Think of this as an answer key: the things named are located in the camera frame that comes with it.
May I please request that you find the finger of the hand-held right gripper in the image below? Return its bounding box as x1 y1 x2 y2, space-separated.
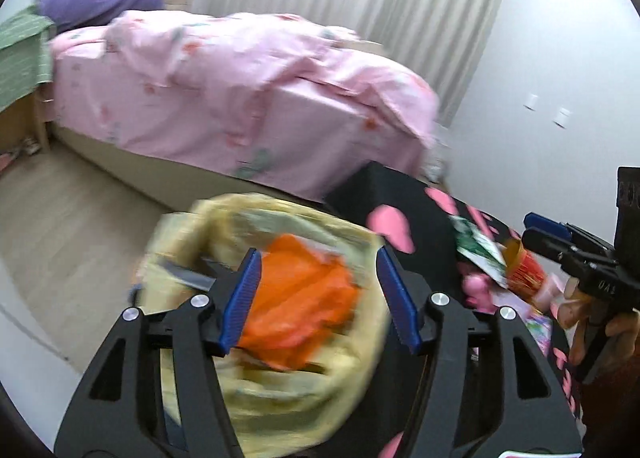
521 228 571 264
523 212 576 241

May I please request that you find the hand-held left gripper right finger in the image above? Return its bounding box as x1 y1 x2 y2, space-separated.
376 245 583 458

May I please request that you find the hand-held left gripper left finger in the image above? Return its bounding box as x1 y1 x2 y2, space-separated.
54 248 263 458

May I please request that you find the red gold snack packet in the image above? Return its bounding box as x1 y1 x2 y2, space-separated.
502 235 549 302

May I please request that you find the bin with yellow bag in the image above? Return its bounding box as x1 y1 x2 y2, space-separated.
135 193 393 454

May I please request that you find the person's right forearm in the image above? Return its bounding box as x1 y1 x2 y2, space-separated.
577 355 640 458

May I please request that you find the person's right hand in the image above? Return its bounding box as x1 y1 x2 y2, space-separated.
570 283 640 361

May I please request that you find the pink cup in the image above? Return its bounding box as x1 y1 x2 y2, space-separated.
534 272 571 311

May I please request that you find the orange plastic bag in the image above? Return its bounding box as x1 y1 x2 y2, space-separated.
240 234 361 371

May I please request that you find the green white carton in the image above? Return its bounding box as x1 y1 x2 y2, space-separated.
450 215 508 285

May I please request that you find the black pink printed tablecloth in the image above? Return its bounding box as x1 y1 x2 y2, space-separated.
324 161 587 458

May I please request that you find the colourful candy packet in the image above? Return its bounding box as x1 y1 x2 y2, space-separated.
520 311 554 355

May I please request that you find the bed with pink blanket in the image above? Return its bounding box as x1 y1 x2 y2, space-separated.
50 11 441 201

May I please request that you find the wooden bedside table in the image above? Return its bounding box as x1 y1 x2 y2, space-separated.
0 82 57 155

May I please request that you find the green striped cloth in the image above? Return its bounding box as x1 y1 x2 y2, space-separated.
0 6 57 113

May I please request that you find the beige bed frame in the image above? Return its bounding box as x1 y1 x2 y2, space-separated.
50 123 326 206

